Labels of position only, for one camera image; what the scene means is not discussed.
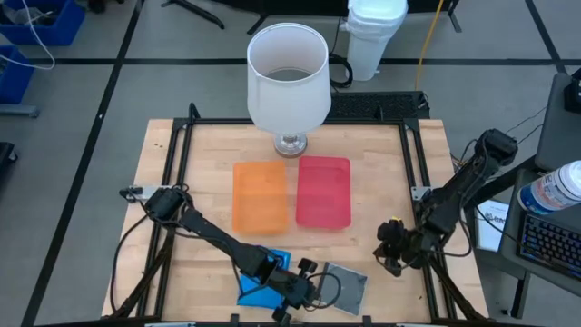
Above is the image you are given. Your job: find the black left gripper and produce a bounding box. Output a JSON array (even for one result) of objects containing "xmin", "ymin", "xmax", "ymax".
[{"xmin": 267, "ymin": 257, "xmax": 319, "ymax": 327}]

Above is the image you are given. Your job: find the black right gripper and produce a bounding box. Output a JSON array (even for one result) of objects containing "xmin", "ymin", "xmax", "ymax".
[{"xmin": 372, "ymin": 218, "xmax": 430, "ymax": 278}]

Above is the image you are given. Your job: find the blue Blu-ray case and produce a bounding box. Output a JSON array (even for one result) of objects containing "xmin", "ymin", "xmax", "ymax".
[{"xmin": 237, "ymin": 248, "xmax": 291, "ymax": 311}]

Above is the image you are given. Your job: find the camouflage print CD jewel case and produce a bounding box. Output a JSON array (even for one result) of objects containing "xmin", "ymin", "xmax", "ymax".
[{"xmin": 317, "ymin": 262, "xmax": 369, "ymax": 317}]

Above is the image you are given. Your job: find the red translucent plastic bin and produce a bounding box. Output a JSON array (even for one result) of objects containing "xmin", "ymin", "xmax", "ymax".
[{"xmin": 295, "ymin": 155, "xmax": 353, "ymax": 230}]

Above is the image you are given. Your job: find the orange translucent plastic bin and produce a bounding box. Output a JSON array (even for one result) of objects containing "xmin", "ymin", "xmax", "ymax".
[{"xmin": 231, "ymin": 159, "xmax": 291, "ymax": 236}]

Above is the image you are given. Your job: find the white printed paper sheet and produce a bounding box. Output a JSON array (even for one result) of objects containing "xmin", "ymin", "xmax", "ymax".
[{"xmin": 474, "ymin": 199, "xmax": 510, "ymax": 253}]

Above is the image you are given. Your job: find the grey desk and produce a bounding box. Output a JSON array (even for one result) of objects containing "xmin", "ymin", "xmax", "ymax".
[{"xmin": 497, "ymin": 167, "xmax": 581, "ymax": 299}]

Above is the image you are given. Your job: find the black perforated panel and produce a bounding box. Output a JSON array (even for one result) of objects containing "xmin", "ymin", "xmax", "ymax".
[{"xmin": 327, "ymin": 90, "xmax": 431, "ymax": 122}]

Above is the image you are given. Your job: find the black backlit keyboard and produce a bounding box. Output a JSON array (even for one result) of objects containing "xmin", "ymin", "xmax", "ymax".
[{"xmin": 517, "ymin": 213, "xmax": 581, "ymax": 279}]

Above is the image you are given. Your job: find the white wipes canister blue label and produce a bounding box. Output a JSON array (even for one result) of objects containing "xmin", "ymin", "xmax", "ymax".
[{"xmin": 517, "ymin": 159, "xmax": 581, "ymax": 215}]

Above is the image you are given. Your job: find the white shade silver table lamp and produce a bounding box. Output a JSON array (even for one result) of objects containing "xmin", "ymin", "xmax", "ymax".
[{"xmin": 246, "ymin": 22, "xmax": 332, "ymax": 159}]

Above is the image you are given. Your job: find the grey flat panel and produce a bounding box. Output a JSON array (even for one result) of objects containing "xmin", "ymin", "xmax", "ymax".
[{"xmin": 534, "ymin": 72, "xmax": 581, "ymax": 173}]

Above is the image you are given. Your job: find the white trash bin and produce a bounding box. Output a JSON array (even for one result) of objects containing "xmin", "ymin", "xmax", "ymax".
[{"xmin": 340, "ymin": 0, "xmax": 409, "ymax": 83}]

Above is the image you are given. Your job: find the black device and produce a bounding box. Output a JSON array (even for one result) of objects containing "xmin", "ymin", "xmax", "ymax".
[{"xmin": 564, "ymin": 67, "xmax": 581, "ymax": 114}]

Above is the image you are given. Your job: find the black floor object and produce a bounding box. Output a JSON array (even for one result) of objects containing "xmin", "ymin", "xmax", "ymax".
[{"xmin": 0, "ymin": 142, "xmax": 19, "ymax": 181}]

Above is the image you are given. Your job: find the grey shelf foot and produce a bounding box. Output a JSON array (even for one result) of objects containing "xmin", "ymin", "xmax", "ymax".
[{"xmin": 0, "ymin": 103, "xmax": 41, "ymax": 119}]

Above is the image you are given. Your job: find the blue plastic storage bin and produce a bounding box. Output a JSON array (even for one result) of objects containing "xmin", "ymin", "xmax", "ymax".
[
  {"xmin": 0, "ymin": 45, "xmax": 36, "ymax": 105},
  {"xmin": 0, "ymin": 0, "xmax": 86, "ymax": 46}
]

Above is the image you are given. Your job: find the black looped floor cable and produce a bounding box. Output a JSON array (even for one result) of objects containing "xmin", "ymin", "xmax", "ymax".
[{"xmin": 327, "ymin": 16, "xmax": 354, "ymax": 91}]

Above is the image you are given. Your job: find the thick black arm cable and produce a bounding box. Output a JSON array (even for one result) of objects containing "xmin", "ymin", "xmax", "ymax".
[{"xmin": 108, "ymin": 213, "xmax": 153, "ymax": 315}]

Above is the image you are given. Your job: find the black aluminium table frame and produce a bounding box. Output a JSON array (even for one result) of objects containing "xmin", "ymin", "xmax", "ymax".
[{"xmin": 102, "ymin": 102, "xmax": 489, "ymax": 327}]

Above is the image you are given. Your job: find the thin black cable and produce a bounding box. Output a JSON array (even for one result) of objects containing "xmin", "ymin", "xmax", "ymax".
[{"xmin": 504, "ymin": 106, "xmax": 548, "ymax": 146}]

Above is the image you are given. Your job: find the yellow cable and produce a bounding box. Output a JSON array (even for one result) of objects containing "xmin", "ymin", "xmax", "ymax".
[{"xmin": 413, "ymin": 0, "xmax": 445, "ymax": 91}]

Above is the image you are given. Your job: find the white cable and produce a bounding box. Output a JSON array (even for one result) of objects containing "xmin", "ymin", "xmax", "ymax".
[{"xmin": 0, "ymin": 0, "xmax": 56, "ymax": 72}]

